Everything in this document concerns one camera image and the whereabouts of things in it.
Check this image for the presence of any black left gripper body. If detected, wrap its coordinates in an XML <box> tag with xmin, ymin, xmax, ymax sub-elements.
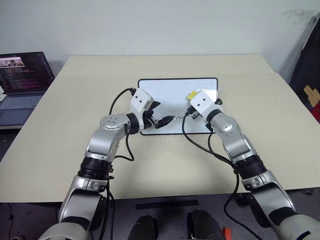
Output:
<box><xmin>141</xmin><ymin>106</ymin><xmax>161</xmax><ymax>130</ymax></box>

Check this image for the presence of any black-framed whiteboard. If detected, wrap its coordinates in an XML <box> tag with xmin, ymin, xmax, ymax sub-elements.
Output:
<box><xmin>137</xmin><ymin>77</ymin><xmax>219</xmax><ymax>136</ymax></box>

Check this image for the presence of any black tape strip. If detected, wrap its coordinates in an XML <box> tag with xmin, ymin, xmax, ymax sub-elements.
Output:
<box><xmin>135</xmin><ymin>199</ymin><xmax>200</xmax><ymax>211</ymax></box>

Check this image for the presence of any dark rounded shape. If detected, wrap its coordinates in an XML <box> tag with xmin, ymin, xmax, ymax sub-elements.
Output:
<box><xmin>186</xmin><ymin>209</ymin><xmax>224</xmax><ymax>240</ymax></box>
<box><xmin>128</xmin><ymin>215</ymin><xmax>159</xmax><ymax>240</ymax></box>

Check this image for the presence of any small red object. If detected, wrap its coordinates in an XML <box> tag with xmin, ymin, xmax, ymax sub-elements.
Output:
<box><xmin>222</xmin><ymin>226</ymin><xmax>233</xmax><ymax>240</ymax></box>

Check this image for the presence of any black leaning panel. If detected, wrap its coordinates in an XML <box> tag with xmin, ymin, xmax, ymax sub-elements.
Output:
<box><xmin>289</xmin><ymin>14</ymin><xmax>320</xmax><ymax>124</ymax></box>

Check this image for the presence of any open grey laptop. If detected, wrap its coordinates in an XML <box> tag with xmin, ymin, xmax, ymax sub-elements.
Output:
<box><xmin>0</xmin><ymin>51</ymin><xmax>56</xmax><ymax>127</ymax></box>

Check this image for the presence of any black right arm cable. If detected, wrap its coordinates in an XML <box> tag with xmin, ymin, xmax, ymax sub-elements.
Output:
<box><xmin>181</xmin><ymin>106</ymin><xmax>262</xmax><ymax>240</ymax></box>

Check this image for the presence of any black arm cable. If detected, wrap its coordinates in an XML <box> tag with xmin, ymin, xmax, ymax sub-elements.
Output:
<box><xmin>99</xmin><ymin>87</ymin><xmax>138</xmax><ymax>232</ymax></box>
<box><xmin>181</xmin><ymin>106</ymin><xmax>262</xmax><ymax>240</ymax></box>

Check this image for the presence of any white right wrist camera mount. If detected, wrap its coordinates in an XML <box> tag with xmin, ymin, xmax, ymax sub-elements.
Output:
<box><xmin>188</xmin><ymin>89</ymin><xmax>223</xmax><ymax>119</ymax></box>

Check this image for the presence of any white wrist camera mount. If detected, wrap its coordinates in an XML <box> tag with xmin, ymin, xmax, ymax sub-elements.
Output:
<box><xmin>129</xmin><ymin>88</ymin><xmax>154</xmax><ymax>131</ymax></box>
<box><xmin>188</xmin><ymin>89</ymin><xmax>223</xmax><ymax>119</ymax></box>

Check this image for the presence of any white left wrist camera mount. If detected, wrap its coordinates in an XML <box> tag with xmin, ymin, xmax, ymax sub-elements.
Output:
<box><xmin>129</xmin><ymin>88</ymin><xmax>154</xmax><ymax>131</ymax></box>

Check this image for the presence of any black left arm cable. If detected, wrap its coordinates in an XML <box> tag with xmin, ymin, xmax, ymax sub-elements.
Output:
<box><xmin>99</xmin><ymin>87</ymin><xmax>138</xmax><ymax>232</ymax></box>

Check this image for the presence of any thin black floor cable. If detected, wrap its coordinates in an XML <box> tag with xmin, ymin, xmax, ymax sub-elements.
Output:
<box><xmin>6</xmin><ymin>202</ymin><xmax>16</xmax><ymax>240</ymax></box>

